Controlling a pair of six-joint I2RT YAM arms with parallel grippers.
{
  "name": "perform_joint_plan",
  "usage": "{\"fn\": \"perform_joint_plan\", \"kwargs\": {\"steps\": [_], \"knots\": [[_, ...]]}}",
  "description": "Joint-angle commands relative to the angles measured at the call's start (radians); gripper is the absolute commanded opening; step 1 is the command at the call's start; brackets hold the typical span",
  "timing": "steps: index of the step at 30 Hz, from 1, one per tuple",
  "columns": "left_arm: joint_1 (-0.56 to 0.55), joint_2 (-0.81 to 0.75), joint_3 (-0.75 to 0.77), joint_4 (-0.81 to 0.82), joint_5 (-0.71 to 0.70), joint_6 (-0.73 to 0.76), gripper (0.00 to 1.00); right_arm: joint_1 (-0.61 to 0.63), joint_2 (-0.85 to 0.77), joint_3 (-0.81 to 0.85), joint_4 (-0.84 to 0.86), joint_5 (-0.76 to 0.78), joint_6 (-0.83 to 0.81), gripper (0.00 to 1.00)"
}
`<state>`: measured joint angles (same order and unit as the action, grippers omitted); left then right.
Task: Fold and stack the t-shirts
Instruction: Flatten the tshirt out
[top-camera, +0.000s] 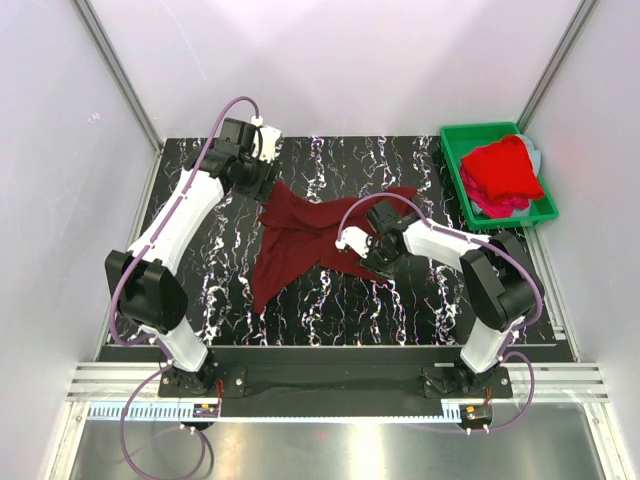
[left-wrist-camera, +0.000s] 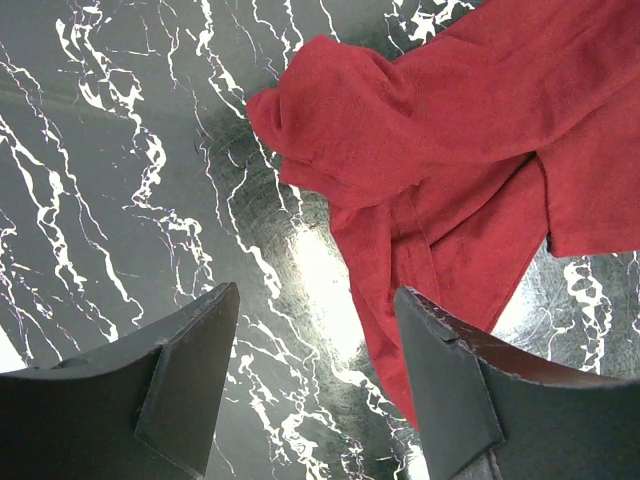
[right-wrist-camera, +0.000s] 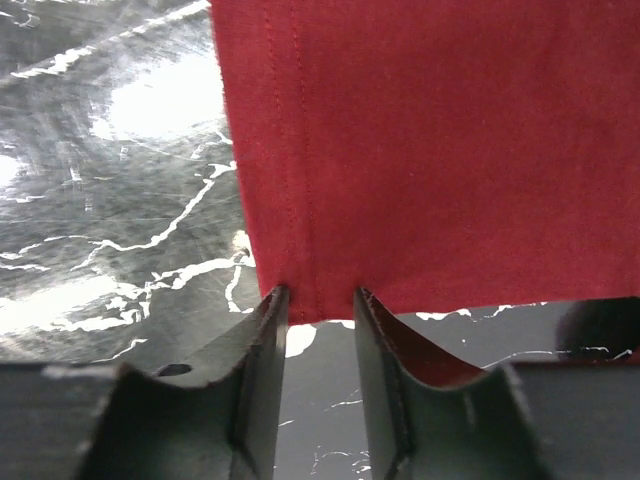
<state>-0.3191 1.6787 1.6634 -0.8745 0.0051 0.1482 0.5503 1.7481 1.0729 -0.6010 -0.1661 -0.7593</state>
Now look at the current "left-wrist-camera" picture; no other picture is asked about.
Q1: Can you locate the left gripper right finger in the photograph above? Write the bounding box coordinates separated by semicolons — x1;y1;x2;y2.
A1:
395;287;639;479

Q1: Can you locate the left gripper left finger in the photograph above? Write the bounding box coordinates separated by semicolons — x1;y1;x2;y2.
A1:
1;283;240;479

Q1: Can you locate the dark red t shirt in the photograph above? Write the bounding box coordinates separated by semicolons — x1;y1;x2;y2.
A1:
247;1;639;421

